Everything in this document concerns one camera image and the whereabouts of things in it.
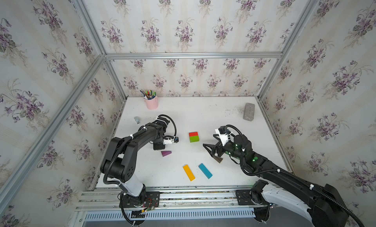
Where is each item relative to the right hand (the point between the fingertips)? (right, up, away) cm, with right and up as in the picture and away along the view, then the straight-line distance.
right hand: (211, 140), depth 76 cm
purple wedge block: (-27, -10, +12) cm, 31 cm away
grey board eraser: (+33, +14, +31) cm, 47 cm away
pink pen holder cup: (-40, +21, +33) cm, 55 cm away
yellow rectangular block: (-12, -20, +6) cm, 24 cm away
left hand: (-32, -5, +16) cm, 36 cm away
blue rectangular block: (-1, -20, +4) cm, 21 cm away
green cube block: (-9, -3, +19) cm, 21 cm away
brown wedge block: (+5, -13, +9) cm, 17 cm away
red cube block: (-8, 0, +19) cm, 21 cm away
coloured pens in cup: (-42, +27, +30) cm, 58 cm away
